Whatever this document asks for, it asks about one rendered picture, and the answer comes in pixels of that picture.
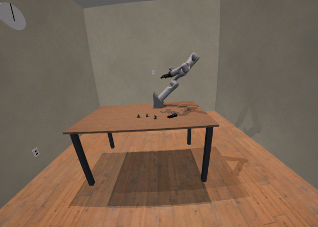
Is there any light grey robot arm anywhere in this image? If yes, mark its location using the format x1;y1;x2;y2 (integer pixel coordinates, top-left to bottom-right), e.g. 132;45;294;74
158;53;200;101

